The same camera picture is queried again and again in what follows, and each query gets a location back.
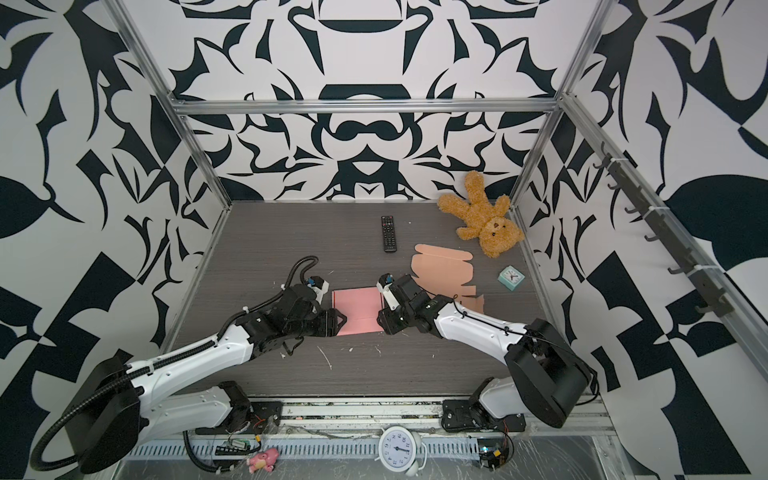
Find small pink toy figure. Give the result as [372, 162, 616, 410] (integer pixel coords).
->
[247, 448, 279, 474]

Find black tv remote control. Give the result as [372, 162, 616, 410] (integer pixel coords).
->
[381, 216, 397, 253]

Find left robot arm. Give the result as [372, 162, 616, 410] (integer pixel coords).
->
[29, 255, 347, 474]

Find peach flat paper box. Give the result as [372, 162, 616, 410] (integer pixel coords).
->
[411, 244, 485, 313]

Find black wall hook rack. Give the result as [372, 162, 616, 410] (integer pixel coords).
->
[595, 145, 735, 318]

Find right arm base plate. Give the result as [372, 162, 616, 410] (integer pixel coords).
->
[440, 400, 527, 433]

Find brown teddy bear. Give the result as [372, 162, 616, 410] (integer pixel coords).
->
[437, 171, 524, 258]

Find pink paper box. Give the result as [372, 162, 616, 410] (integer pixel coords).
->
[332, 287, 383, 336]

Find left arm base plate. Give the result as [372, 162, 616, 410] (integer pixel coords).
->
[223, 401, 283, 434]

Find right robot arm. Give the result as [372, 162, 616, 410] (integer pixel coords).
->
[377, 274, 596, 428]

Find black corrugated cable conduit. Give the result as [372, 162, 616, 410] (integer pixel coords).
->
[29, 371, 145, 472]

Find green circuit board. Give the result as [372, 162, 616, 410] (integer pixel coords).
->
[214, 437, 262, 457]

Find small green alarm clock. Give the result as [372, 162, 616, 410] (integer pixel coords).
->
[498, 266, 525, 291]

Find white round table clock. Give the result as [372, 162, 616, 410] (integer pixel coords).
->
[377, 426, 428, 477]

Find black electronics module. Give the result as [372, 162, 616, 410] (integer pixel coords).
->
[478, 436, 515, 471]

